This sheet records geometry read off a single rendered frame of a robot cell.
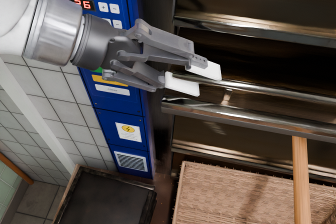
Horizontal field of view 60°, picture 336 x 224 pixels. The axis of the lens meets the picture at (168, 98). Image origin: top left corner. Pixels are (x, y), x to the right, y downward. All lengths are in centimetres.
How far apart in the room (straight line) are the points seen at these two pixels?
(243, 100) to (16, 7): 39
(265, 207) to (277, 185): 14
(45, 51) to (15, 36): 4
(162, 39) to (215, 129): 52
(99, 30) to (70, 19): 4
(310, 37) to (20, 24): 42
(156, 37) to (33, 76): 56
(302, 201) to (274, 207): 55
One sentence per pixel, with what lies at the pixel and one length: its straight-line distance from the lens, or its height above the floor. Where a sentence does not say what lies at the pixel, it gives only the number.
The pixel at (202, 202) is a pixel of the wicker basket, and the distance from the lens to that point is 122.
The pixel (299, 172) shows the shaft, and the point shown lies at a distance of 69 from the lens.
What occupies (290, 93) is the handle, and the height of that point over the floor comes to 141.
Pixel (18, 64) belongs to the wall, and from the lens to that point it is 89.
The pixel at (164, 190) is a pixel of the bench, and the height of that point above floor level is 58.
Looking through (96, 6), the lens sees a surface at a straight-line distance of 56.
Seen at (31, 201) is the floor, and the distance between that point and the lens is 204.
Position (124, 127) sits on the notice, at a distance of 92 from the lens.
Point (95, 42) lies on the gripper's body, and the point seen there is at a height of 153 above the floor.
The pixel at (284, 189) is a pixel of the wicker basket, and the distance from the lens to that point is 112.
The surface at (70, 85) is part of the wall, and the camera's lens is 87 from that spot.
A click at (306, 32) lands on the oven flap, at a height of 147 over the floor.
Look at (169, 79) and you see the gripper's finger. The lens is 50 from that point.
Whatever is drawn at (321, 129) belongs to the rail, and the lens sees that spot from 55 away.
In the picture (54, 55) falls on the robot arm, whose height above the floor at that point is 153.
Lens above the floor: 180
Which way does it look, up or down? 55 degrees down
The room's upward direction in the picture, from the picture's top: straight up
